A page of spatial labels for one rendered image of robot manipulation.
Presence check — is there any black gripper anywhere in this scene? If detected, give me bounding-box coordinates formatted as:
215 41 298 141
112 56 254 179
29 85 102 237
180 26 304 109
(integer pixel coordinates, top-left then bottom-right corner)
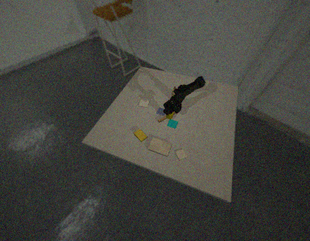
163 105 175 115

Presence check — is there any yellow cup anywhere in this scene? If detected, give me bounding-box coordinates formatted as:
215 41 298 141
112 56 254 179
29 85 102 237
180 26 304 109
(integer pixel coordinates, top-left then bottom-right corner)
166 112 173 119

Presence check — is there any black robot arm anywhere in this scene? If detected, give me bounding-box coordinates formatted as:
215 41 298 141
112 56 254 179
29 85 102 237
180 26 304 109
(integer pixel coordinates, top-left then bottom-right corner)
163 76 205 113

